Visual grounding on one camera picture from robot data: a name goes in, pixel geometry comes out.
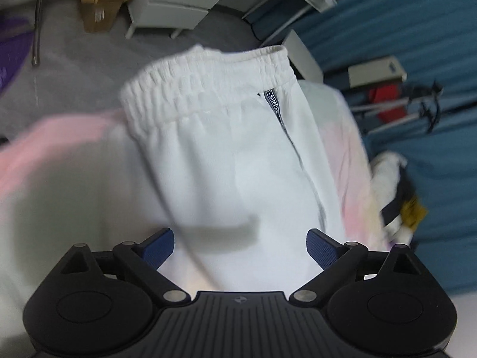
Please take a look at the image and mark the white sweatpants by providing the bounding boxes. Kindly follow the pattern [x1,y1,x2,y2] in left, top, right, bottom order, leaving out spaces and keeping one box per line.
[119,44,374,294]

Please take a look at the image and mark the pile of clothes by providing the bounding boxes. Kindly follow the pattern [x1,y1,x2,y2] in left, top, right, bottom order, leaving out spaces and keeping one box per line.
[370,151,428,246]

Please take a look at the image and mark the red cloth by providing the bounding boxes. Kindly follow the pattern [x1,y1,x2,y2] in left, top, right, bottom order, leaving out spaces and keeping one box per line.
[368,83,407,124]

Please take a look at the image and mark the tripod stand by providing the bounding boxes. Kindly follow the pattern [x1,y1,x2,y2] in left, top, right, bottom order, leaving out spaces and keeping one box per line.
[350,81,444,135]

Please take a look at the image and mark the grey panel chair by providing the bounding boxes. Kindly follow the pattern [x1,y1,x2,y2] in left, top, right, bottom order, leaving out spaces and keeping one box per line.
[323,54,408,91]

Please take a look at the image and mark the white flat board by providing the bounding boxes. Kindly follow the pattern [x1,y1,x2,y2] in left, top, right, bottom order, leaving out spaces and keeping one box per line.
[282,30,323,83]

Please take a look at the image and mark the blue curtain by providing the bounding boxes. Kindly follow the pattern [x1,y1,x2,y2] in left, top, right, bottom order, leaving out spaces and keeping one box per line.
[248,0,476,294]

